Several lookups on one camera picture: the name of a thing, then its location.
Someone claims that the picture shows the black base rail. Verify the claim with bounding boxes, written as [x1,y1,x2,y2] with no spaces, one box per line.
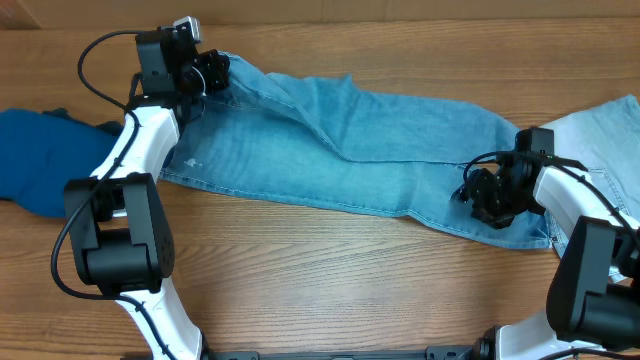
[201,341,496,360]

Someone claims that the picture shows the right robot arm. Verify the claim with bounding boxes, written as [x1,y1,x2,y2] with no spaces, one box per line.
[425,127,639,359]

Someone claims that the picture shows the medium blue denim jeans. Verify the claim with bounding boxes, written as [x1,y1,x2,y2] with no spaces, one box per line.
[161,55,551,249]

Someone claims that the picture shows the dark blue folded cloth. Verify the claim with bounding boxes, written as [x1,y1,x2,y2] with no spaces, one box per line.
[1,108,123,218]

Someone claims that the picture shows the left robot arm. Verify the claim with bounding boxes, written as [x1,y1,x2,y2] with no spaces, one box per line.
[51,17,230,359]

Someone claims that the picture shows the light washed denim jeans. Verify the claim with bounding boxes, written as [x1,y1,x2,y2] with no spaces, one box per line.
[539,93,640,284]

